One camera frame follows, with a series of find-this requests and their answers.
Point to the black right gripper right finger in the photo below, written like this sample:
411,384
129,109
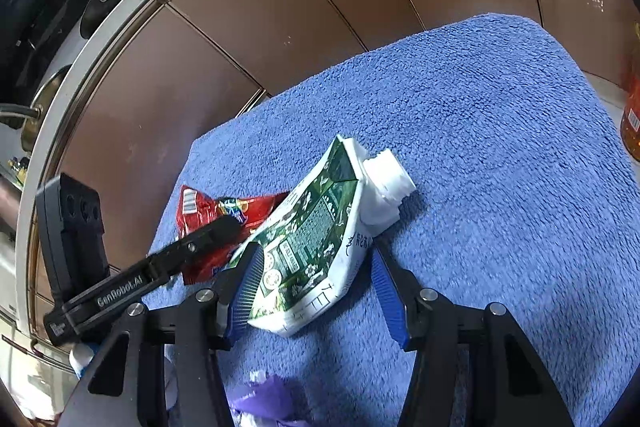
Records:
509,384

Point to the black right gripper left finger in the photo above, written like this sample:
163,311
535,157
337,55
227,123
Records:
124,384

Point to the purple wrapper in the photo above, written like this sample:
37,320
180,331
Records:
263,400

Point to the red snack wrapper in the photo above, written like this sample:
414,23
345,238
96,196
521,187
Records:
239,217

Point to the green white milk carton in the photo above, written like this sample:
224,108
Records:
315,241

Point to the brown kitchen cabinet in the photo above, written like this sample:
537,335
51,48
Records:
158,73

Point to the blue towel mat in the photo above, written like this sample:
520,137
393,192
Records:
524,193

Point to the cooking oil bottle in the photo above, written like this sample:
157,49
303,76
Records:
629,124

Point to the brass pot with handle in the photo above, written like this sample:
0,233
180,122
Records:
32,115

